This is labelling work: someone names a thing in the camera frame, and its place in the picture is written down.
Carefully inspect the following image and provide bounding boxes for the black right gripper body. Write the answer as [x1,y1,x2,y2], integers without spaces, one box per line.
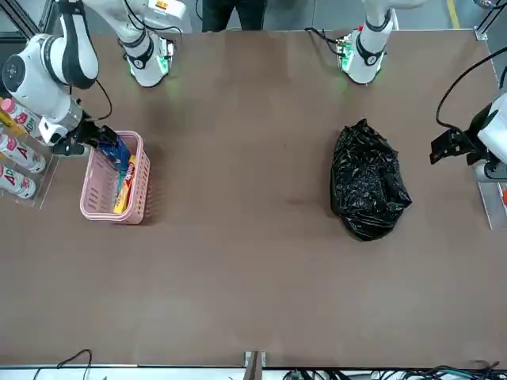
[69,118,105,148]

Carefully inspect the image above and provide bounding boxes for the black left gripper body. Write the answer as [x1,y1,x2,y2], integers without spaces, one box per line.
[455,127,490,166]

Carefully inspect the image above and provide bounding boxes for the blue cookie box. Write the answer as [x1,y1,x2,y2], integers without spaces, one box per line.
[97,134,132,172]

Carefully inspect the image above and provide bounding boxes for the yellow wafer box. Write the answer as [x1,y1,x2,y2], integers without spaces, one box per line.
[113,154,139,215]

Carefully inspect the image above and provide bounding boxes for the pink plastic snack basket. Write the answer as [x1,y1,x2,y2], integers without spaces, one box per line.
[80,130,152,226]

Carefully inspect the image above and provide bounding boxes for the black plastic bag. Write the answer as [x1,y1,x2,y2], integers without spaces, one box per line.
[330,118,413,242]

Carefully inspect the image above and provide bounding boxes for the clear acrylic fruit stand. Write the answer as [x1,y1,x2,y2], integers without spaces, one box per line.
[476,180,507,232]

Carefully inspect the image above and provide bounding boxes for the clear acrylic bottle shelf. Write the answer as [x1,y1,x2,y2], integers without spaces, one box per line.
[0,128,60,211]

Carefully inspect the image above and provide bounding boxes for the yellow drink bottle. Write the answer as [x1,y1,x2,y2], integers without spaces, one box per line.
[0,109,20,136]

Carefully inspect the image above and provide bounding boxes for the person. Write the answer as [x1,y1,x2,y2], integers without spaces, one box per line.
[200,0,266,32]

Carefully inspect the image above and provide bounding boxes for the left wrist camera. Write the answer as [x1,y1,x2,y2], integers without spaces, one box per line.
[474,160,507,183]

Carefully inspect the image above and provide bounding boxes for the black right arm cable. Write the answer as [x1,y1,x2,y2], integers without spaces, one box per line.
[81,77,114,122]

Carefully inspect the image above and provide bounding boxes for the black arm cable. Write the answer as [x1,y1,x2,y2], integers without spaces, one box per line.
[435,47,507,131]
[81,77,114,122]

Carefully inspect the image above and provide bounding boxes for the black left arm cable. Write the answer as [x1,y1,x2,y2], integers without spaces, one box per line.
[435,47,507,131]

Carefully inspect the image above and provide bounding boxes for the black left base cable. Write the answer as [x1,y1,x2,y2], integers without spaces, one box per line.
[303,26,342,55]

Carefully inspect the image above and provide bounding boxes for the black desk cable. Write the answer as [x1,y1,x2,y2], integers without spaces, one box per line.
[56,348,93,370]

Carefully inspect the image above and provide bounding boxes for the tangled black desk cables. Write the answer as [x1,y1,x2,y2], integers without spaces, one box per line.
[283,359,507,380]

